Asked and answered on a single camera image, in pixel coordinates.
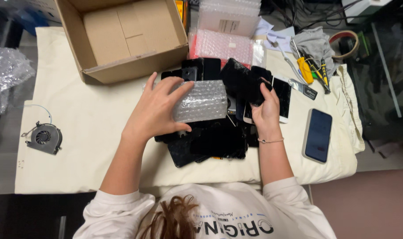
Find pile of black phone displays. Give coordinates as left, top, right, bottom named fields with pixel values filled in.
left=154, top=57, right=273, bottom=168

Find green circuit board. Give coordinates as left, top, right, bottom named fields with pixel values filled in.
left=357, top=31, right=370, bottom=58

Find stack of clear bubble bags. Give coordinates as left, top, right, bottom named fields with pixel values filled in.
left=198, top=0, right=262, bottom=38

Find cream cloth mat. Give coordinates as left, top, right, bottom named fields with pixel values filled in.
left=15, top=27, right=365, bottom=195

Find person's left hand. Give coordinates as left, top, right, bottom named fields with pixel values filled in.
left=122, top=72, right=195, bottom=144

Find stack of pink bubble bags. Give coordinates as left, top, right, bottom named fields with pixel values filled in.
left=188, top=28, right=267, bottom=68

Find white device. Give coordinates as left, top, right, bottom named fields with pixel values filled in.
left=341, top=0, right=393, bottom=24

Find clear bubble wrap pouch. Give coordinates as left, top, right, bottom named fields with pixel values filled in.
left=142, top=80, right=228, bottom=123

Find phone in clear case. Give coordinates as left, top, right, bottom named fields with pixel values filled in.
left=302, top=108, right=333, bottom=164

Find black-handled metal scraper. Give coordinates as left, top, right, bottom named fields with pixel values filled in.
left=288, top=78, right=318, bottom=101

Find white papers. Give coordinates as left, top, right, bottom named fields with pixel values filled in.
left=253, top=18, right=296, bottom=53

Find person's white printed shirt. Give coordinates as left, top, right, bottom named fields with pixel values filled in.
left=73, top=177, right=337, bottom=239

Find crumpled clear bubble wrap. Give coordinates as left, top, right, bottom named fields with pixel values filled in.
left=0, top=47, right=36, bottom=115

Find blue plastic bag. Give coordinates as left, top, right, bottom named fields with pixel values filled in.
left=14, top=0, right=61, bottom=35

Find yellow box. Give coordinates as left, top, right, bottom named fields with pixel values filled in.
left=175, top=0, right=189, bottom=29

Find grey laptop cooling fan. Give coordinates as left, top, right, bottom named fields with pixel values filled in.
left=21, top=104, right=63, bottom=155

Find brown tape roll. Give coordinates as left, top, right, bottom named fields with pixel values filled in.
left=328, top=31, right=360, bottom=60

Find grey cloth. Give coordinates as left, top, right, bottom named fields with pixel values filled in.
left=289, top=27, right=338, bottom=78

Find bundle of black cables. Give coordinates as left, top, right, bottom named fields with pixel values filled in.
left=261, top=0, right=365, bottom=32

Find black and yellow pliers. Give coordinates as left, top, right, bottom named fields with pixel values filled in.
left=304, top=55, right=331, bottom=94

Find black phone screen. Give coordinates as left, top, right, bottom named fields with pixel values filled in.
left=249, top=66, right=274, bottom=107

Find white phone with cracked glass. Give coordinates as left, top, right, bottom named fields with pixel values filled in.
left=271, top=76, right=292, bottom=124

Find open cardboard box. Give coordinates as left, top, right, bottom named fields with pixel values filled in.
left=54, top=0, right=189, bottom=84

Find metal tweezers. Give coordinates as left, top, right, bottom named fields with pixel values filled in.
left=290, top=37, right=301, bottom=60

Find person's right hand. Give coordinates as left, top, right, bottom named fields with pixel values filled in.
left=250, top=82, right=284, bottom=139

